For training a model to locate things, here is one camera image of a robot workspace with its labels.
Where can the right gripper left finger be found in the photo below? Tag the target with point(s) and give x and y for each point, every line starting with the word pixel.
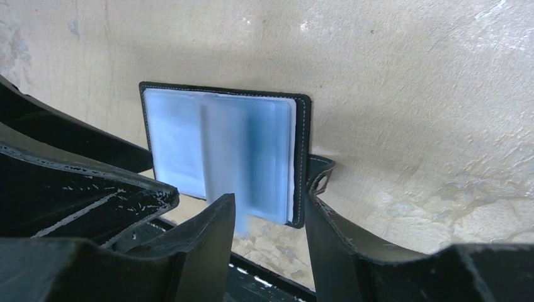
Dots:
pixel 187 263

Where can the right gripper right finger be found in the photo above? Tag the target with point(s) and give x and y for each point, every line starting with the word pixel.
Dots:
pixel 350 263

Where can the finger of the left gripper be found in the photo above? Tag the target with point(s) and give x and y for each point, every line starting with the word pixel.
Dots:
pixel 49 192
pixel 26 114

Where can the black leather card holder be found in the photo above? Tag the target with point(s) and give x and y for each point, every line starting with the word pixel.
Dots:
pixel 208 141

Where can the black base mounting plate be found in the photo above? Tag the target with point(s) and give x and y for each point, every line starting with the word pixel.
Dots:
pixel 246 280

